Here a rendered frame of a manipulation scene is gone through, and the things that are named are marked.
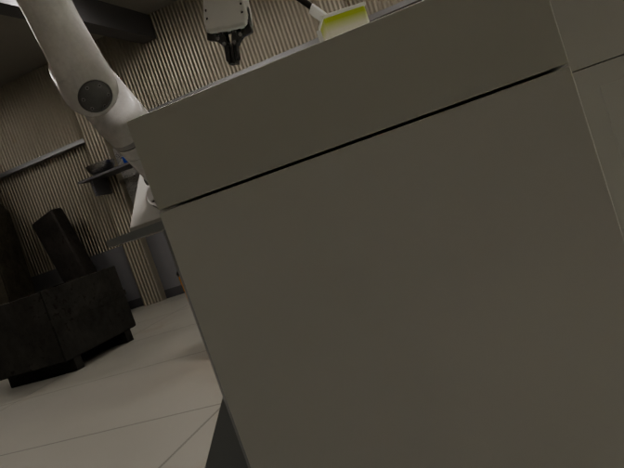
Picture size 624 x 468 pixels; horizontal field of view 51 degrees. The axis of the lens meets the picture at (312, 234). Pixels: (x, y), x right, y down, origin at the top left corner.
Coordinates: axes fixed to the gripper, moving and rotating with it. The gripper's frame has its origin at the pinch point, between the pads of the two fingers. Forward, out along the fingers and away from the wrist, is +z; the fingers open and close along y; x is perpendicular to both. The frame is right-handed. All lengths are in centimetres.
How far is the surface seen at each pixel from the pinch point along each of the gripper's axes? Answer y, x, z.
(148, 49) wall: 347, -662, -140
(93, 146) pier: 446, -655, -26
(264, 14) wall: 181, -651, -154
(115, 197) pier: 425, -654, 46
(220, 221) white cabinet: -12, 50, 32
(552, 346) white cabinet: -58, 50, 55
